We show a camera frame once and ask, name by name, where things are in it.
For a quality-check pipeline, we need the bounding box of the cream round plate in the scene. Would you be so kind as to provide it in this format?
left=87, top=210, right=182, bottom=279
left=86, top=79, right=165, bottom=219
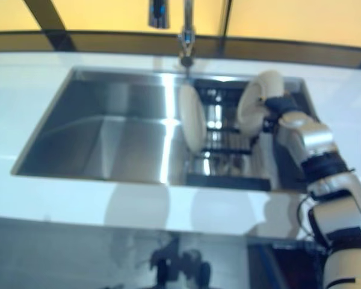
left=177, top=83, right=207, bottom=151
left=236, top=70, right=285, bottom=138

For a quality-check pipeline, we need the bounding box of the black steel roll-up drying rack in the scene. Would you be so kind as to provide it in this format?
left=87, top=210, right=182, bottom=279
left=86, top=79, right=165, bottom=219
left=185, top=76, right=289, bottom=192

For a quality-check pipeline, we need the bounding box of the stainless steel kitchen sink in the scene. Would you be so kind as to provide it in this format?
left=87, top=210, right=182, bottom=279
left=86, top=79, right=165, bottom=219
left=10, top=66, right=319, bottom=193

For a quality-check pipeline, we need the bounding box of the chrome gooseneck faucet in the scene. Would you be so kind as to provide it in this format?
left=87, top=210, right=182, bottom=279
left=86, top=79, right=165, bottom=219
left=147, top=0, right=199, bottom=67

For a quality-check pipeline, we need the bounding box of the left robot leg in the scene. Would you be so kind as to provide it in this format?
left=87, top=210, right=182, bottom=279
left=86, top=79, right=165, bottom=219
left=150, top=237, right=182, bottom=289

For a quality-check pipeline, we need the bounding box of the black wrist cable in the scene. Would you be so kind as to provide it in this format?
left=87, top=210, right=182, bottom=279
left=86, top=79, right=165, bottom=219
left=297, top=194, right=319, bottom=241

